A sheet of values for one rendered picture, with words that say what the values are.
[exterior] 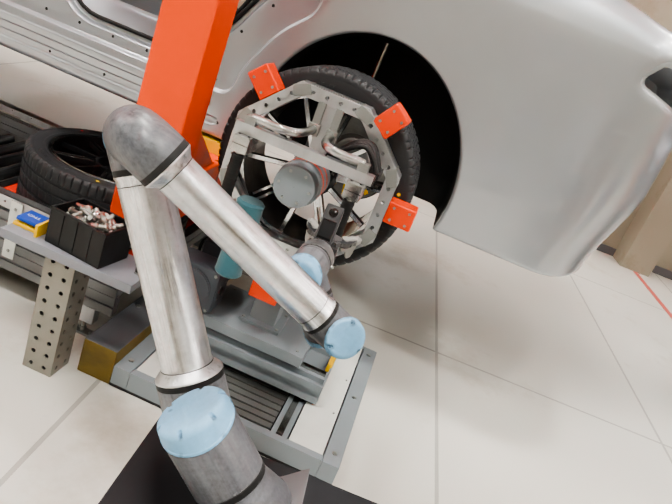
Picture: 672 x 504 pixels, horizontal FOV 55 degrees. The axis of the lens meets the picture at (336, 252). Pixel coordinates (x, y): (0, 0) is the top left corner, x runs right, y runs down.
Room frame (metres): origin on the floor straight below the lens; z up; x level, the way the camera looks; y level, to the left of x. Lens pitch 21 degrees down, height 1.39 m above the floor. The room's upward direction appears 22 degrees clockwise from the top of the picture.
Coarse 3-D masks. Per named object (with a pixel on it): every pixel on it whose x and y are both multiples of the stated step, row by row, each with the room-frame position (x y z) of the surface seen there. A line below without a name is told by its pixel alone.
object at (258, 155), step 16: (304, 96) 2.03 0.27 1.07; (272, 112) 2.10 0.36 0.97; (256, 160) 2.17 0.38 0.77; (272, 160) 2.05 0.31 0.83; (240, 176) 2.04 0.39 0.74; (256, 176) 2.15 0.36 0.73; (336, 176) 2.03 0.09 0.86; (256, 192) 2.05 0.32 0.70; (272, 192) 2.05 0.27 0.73; (336, 192) 2.04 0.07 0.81; (272, 208) 2.14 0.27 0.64; (288, 208) 2.25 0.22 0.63; (320, 208) 2.04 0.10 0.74; (272, 224) 2.04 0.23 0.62; (288, 224) 2.12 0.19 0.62; (304, 224) 2.19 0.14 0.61; (352, 224) 2.17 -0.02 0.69; (304, 240) 2.02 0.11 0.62
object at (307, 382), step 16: (208, 336) 1.97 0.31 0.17; (224, 336) 2.02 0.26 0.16; (224, 352) 1.96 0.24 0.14; (240, 352) 1.96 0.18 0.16; (256, 352) 2.01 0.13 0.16; (320, 352) 2.19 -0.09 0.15; (240, 368) 1.96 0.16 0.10; (256, 368) 1.95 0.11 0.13; (272, 368) 1.95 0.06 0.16; (288, 368) 1.99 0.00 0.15; (304, 368) 2.01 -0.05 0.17; (320, 368) 2.08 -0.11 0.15; (272, 384) 1.95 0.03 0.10; (288, 384) 1.94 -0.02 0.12; (304, 384) 1.94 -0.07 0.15; (320, 384) 1.98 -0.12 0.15
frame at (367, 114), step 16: (304, 80) 1.97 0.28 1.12; (272, 96) 1.95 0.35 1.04; (288, 96) 1.95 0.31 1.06; (320, 96) 1.94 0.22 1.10; (336, 96) 1.94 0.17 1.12; (240, 112) 1.96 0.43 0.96; (256, 112) 1.95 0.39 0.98; (352, 112) 1.93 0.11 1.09; (368, 112) 1.92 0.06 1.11; (368, 128) 1.93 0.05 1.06; (384, 144) 1.92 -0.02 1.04; (224, 160) 1.96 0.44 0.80; (384, 160) 1.92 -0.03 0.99; (400, 176) 1.94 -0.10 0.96; (240, 192) 1.97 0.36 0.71; (384, 192) 1.92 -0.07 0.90; (384, 208) 1.92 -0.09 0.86; (368, 224) 1.92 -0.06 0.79; (288, 240) 1.98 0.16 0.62; (368, 240) 1.91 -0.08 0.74
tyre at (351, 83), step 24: (288, 72) 2.04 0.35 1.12; (312, 72) 2.03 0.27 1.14; (336, 72) 2.03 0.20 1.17; (360, 72) 2.20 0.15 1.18; (360, 96) 2.01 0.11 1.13; (384, 96) 2.04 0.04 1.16; (408, 144) 2.00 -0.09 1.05; (408, 168) 2.00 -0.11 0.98; (408, 192) 2.00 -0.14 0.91; (384, 240) 2.00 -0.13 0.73; (336, 264) 2.02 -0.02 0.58
